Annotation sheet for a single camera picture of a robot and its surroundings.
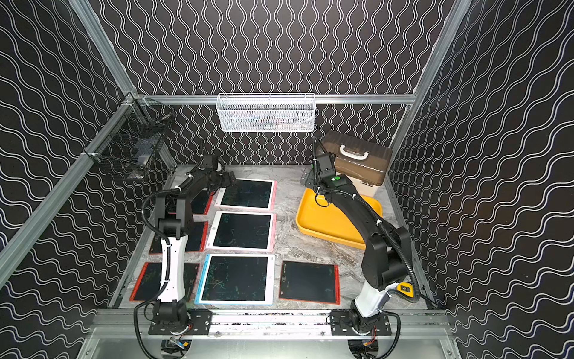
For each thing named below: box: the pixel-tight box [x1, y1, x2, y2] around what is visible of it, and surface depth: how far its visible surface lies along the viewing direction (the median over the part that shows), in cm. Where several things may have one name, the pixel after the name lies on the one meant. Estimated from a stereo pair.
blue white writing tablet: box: [194, 253, 276, 306], surface depth 85 cm
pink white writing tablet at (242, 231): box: [205, 210, 277, 253], surface depth 99 cm
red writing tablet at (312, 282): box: [278, 260, 341, 306], surface depth 87 cm
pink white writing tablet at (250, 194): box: [214, 178, 278, 211], surface depth 112 cm
